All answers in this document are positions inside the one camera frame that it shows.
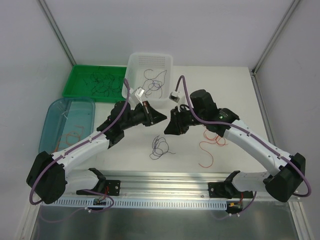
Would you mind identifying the purple wire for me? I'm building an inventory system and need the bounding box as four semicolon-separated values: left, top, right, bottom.
141;79;165;99
149;134;176;161

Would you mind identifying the black wire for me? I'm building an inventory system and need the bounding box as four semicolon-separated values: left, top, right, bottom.
144;68;170;90
89;66;125;95
84;74;118;98

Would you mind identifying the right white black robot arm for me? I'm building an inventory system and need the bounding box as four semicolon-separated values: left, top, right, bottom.
164;89;306;203

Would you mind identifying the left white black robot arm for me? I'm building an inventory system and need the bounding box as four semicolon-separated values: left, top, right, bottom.
26;101;167;205

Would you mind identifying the white perforated plastic basket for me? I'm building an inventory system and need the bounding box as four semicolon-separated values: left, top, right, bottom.
124;52;173;110

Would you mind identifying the green plastic tray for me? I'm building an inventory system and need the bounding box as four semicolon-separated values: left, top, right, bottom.
62;65;127;103

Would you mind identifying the translucent blue plastic tray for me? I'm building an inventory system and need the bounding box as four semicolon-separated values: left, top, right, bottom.
38;97;96;154

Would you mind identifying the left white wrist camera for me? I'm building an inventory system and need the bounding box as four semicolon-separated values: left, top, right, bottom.
129;87;145;106

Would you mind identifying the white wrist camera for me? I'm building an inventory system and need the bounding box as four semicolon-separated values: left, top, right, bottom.
129;87;145;106
168;90;186;108

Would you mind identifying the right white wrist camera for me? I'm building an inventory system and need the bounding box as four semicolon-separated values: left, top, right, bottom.
168;90;186;108

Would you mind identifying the black wire in green tray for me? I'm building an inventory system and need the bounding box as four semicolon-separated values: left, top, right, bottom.
84;74;118;98

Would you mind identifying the black wire in white basket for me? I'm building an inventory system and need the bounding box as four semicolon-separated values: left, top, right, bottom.
144;68;170;90

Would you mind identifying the white slotted cable duct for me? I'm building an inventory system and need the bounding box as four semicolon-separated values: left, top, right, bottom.
49;196;227;211

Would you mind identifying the aluminium rail frame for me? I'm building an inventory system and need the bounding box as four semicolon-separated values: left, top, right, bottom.
29;67;301;203

